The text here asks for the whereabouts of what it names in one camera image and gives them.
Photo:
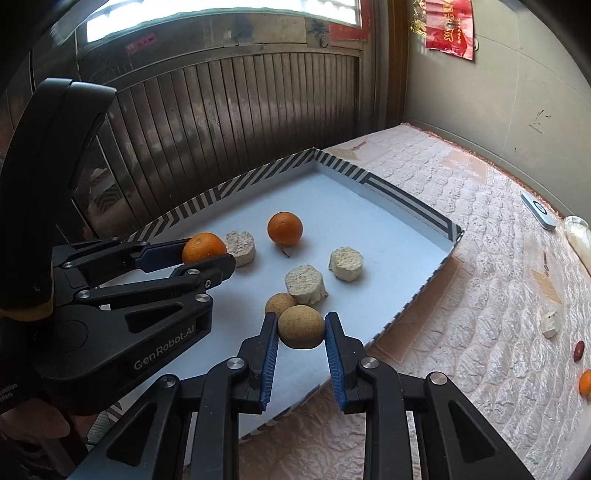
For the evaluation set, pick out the white daikon radish in plastic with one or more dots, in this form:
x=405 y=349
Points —
x=579 y=235

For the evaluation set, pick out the white rectangular device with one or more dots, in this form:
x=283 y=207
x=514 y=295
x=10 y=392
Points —
x=540 y=210

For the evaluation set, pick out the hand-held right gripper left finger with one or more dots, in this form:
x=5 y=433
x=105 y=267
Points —
x=270 y=364

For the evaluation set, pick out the red wall poster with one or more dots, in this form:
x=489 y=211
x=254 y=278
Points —
x=448 y=27

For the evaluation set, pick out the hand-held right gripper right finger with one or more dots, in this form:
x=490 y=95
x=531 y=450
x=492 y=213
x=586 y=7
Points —
x=334 y=364

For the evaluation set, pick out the small orange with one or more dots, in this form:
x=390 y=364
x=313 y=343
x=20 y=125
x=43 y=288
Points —
x=285 y=227

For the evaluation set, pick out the pale cut stalk piece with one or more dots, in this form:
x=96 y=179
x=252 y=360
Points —
x=306 y=284
x=550 y=323
x=346 y=263
x=242 y=247

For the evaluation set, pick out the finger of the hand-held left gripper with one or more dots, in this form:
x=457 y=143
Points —
x=217 y=267
x=157 y=256

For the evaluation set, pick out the red jujube date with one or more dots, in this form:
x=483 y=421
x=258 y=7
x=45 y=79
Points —
x=579 y=350

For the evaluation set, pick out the window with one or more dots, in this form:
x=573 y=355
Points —
x=207 y=11

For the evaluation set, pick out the striped cardboard box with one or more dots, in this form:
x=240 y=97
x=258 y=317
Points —
x=369 y=221

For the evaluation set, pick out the brown round fruit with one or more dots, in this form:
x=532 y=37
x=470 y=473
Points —
x=277 y=302
x=301 y=326

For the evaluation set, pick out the large orange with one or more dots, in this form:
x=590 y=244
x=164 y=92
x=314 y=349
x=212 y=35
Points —
x=205 y=247

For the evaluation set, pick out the ribbed metal door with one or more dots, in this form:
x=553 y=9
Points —
x=231 y=115

